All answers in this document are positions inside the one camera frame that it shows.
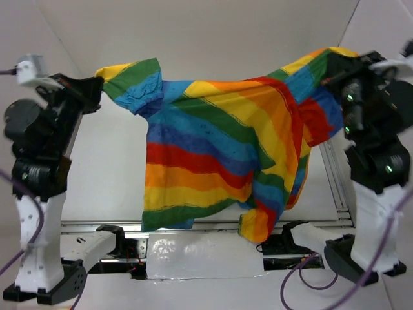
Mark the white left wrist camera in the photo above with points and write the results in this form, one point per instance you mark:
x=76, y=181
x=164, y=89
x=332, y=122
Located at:
x=30, y=70

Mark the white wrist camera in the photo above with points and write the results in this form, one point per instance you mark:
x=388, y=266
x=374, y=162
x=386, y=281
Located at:
x=30, y=70
x=403, y=63

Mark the rainbow striped hooded jacket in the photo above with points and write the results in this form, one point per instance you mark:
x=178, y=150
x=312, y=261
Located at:
x=214, y=144

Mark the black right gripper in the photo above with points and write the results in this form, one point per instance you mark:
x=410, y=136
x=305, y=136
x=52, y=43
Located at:
x=339, y=66

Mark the aluminium frame rail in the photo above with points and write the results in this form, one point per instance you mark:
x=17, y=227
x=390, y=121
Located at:
x=105, y=186

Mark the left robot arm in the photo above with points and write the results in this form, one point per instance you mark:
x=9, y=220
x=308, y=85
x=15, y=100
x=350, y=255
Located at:
x=40, y=137

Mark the white front cover panel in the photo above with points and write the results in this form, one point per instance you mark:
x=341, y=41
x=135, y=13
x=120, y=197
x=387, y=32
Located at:
x=201, y=255

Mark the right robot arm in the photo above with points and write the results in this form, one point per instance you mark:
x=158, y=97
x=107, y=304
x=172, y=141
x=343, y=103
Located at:
x=376, y=104

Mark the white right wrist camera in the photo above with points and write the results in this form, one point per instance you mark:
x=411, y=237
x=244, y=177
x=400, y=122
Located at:
x=403, y=63

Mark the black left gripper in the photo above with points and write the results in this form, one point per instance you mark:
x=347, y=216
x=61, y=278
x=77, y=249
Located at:
x=88, y=91

